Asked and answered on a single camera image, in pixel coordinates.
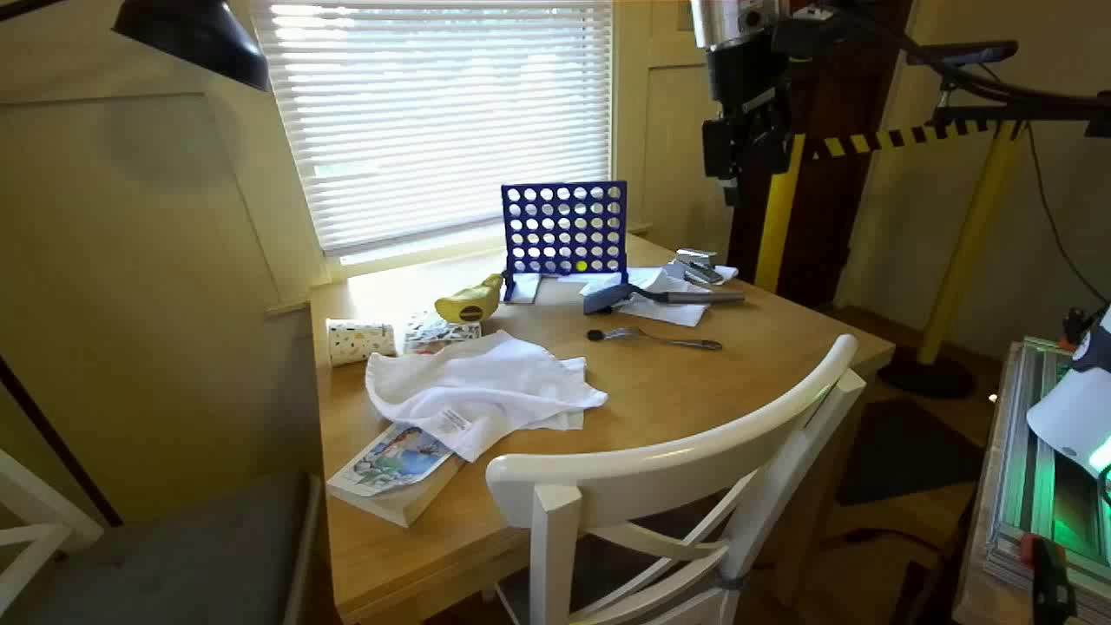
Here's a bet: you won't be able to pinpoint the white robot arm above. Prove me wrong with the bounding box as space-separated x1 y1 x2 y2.
688 0 899 208

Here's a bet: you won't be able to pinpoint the yellow banana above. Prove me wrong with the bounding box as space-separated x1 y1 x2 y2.
434 275 503 324

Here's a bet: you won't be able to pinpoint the blue connect four grid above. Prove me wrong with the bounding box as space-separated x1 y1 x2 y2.
499 179 627 300

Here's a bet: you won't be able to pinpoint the white cloth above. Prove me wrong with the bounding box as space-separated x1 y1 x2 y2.
363 331 607 462

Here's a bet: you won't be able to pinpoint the white paper sheets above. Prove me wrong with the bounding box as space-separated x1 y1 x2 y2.
616 266 722 325

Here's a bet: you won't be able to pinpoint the patterned small box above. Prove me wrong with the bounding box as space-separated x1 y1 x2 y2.
402 311 483 355

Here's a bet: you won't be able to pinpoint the white wooden chair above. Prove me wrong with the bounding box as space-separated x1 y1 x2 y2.
484 333 865 625

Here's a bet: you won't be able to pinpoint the white dotted cup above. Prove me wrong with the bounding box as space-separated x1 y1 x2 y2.
327 319 395 365

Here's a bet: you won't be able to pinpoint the book with colourful cover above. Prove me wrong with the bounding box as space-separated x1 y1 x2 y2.
327 425 458 529

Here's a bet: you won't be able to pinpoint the white window blind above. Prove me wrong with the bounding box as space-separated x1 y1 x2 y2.
254 0 615 257

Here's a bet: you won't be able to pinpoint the black desk lamp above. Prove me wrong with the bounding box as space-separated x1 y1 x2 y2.
115 0 266 91

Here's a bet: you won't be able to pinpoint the yellow black tripod stand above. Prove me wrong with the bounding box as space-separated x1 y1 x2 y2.
753 39 1111 404

